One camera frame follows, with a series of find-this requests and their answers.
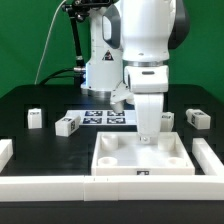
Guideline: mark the white right fence piece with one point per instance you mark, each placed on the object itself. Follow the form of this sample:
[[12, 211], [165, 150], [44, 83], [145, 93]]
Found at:
[[207, 159]]

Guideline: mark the white front fence wall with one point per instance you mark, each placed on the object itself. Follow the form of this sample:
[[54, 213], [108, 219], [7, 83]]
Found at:
[[112, 188]]

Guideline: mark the white fence piece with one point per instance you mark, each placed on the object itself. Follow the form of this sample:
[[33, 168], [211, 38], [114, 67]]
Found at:
[[6, 152], [207, 159]]

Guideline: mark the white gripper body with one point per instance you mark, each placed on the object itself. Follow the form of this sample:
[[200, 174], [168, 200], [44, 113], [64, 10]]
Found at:
[[144, 87]]

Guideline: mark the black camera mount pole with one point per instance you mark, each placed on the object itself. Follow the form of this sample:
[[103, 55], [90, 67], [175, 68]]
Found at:
[[78, 11]]

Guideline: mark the white fiducial marker sheet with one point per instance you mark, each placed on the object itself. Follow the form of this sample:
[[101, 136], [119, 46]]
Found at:
[[104, 117]]

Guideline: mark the white left fence piece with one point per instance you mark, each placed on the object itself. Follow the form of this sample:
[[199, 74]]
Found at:
[[6, 152]]

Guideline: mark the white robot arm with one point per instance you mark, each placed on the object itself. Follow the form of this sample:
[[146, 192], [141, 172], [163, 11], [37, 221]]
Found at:
[[130, 43]]

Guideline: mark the white square tabletop panel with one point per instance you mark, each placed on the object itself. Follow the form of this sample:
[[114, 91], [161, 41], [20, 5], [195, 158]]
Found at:
[[122, 153]]

